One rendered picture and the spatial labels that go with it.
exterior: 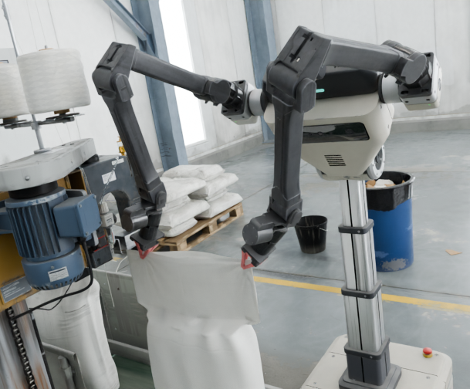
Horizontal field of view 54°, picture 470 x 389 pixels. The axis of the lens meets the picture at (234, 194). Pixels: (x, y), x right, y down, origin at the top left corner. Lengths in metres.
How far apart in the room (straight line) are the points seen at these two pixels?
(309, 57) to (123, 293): 1.64
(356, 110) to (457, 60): 7.72
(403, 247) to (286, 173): 2.54
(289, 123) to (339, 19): 8.68
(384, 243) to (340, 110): 2.16
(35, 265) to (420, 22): 8.47
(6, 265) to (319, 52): 1.00
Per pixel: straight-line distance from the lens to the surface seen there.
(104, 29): 7.19
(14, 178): 1.23
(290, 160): 1.08
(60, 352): 1.78
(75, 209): 1.22
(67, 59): 1.33
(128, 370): 2.23
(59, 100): 1.31
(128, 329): 2.41
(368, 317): 1.89
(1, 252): 1.44
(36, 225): 1.27
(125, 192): 1.68
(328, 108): 1.48
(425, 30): 9.20
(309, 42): 0.96
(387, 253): 3.55
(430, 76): 1.36
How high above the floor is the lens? 1.55
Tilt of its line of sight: 14 degrees down
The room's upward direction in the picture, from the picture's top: 9 degrees counter-clockwise
